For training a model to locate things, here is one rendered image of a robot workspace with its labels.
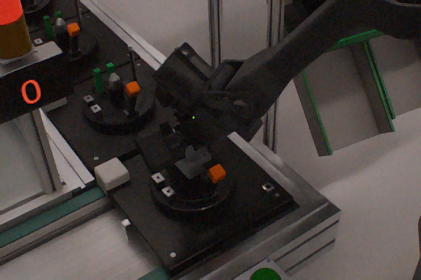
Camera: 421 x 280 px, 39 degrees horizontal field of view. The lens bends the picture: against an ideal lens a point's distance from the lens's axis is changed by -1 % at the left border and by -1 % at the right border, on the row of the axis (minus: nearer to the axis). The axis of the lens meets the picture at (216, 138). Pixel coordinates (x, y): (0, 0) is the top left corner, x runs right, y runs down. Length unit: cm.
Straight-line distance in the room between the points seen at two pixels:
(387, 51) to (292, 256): 42
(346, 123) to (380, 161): 19
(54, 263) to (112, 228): 11
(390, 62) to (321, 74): 16
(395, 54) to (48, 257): 71
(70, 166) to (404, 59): 64
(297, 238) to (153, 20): 87
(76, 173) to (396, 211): 58
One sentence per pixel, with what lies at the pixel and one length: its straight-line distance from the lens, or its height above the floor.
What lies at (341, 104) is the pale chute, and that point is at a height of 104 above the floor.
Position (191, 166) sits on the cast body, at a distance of 91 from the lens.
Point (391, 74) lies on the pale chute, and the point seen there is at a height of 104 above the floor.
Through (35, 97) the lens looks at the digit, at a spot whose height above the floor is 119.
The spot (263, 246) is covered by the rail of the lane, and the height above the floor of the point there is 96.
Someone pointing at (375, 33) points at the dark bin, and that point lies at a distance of 94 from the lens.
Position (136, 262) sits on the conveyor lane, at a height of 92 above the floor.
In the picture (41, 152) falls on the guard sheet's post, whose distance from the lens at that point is 98.
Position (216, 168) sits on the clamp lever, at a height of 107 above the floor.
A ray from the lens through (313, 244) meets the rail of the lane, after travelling 99.
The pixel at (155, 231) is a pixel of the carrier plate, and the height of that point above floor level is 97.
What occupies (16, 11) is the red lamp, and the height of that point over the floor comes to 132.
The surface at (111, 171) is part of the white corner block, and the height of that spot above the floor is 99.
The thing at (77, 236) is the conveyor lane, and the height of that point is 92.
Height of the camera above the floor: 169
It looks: 43 degrees down
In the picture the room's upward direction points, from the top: 2 degrees counter-clockwise
